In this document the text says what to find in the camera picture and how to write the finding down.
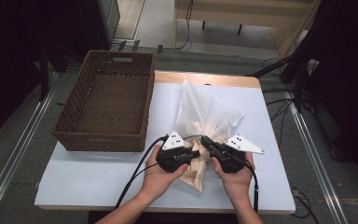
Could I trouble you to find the person's left hand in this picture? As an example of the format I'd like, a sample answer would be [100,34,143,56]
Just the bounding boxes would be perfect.
[139,144,190,201]

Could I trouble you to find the metal floor rail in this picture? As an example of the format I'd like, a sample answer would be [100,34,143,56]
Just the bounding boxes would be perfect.
[0,70,63,224]
[286,89,351,224]

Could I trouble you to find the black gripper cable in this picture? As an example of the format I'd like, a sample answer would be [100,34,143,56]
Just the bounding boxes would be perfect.
[241,157,260,215]
[114,134,170,210]

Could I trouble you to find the person's right hand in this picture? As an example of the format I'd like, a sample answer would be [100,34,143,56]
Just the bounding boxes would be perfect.
[211,151,256,201]

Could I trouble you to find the black hanging cable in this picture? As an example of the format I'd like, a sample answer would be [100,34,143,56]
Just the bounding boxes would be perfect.
[161,0,195,52]

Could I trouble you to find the white mesh laundry bag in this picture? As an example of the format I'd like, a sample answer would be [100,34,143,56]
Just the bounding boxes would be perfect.
[172,78,246,147]

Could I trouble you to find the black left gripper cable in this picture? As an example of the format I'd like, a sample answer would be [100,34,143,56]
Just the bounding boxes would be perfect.
[114,134,170,210]

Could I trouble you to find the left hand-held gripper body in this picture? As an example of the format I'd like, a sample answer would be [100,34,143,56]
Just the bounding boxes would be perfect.
[155,130,197,174]

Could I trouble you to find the black upright stand post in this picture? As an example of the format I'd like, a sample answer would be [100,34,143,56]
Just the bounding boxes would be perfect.
[38,40,51,103]

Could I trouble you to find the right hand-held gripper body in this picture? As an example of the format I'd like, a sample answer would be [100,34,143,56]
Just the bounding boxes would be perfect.
[209,133,266,175]

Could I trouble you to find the light wooden bench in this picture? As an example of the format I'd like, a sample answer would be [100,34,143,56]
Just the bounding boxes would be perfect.
[172,0,323,58]

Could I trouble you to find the dark cabinet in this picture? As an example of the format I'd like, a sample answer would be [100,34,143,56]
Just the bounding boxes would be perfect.
[76,0,121,51]

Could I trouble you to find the cream cloth garment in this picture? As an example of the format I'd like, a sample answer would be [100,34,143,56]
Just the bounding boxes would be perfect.
[180,121,231,193]

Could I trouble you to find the brown wicker basket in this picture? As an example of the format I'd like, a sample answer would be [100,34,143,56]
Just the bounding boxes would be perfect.
[51,49,156,153]

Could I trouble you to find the white table cover sheet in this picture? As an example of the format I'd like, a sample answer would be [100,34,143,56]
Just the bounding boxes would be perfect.
[34,81,296,215]

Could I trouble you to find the black stand leg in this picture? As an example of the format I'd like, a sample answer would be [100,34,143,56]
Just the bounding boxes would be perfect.
[244,54,297,78]

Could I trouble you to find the black floor cables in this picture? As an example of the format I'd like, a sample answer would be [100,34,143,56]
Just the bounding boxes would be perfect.
[260,57,296,147]

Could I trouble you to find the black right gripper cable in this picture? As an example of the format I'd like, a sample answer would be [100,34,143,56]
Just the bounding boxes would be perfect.
[241,157,260,215]

